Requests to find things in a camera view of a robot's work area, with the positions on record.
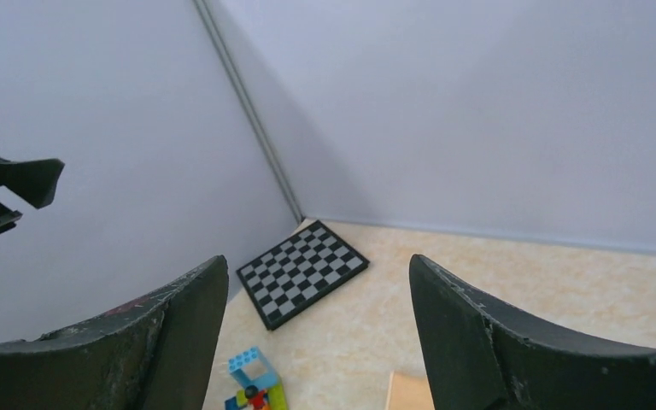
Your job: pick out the black white checkerboard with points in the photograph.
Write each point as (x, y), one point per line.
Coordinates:
(296, 273)

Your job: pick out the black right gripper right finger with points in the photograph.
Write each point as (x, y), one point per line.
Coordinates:
(483, 353)

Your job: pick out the colourful toy block pile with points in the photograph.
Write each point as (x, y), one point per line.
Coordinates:
(257, 379)

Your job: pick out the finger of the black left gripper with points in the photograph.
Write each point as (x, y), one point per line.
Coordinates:
(33, 181)

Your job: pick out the orange cloth napkin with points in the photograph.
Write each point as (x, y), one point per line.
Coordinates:
(407, 392)

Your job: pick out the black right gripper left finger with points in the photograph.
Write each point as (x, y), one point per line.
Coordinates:
(154, 352)

